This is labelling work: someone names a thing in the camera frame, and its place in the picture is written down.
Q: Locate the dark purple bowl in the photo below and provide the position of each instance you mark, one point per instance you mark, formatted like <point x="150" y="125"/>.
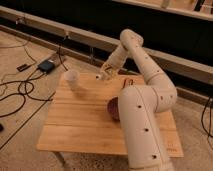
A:
<point x="112" y="108"/>

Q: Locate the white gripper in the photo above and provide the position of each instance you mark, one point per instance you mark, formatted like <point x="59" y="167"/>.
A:
<point x="116" y="61"/>

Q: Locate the black power adapter box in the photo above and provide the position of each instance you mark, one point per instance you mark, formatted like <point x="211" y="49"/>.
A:
<point x="46" y="66"/>

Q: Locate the clear plastic bottle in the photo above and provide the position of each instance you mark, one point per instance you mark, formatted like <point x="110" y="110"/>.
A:
<point x="99" y="77"/>

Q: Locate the dark marker pen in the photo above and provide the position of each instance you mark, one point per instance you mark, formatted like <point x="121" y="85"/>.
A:
<point x="127" y="82"/>

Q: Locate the translucent plastic cup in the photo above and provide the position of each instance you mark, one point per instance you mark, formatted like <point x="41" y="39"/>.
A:
<point x="72" y="78"/>

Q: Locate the small black device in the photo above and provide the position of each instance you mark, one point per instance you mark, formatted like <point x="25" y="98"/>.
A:
<point x="23" y="67"/>

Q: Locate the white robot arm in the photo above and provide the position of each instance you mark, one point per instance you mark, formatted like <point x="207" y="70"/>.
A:
<point x="137" y="105"/>

